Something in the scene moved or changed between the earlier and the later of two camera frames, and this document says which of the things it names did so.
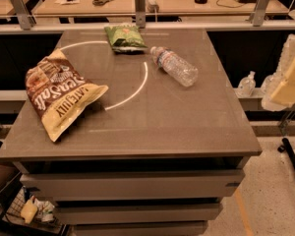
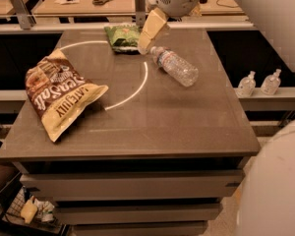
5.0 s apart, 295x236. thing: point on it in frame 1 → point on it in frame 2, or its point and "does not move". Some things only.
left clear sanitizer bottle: (247, 86) does not move
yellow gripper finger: (292, 88) → (176, 0)
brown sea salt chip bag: (58, 94) does not move
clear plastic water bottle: (173, 65) does not move
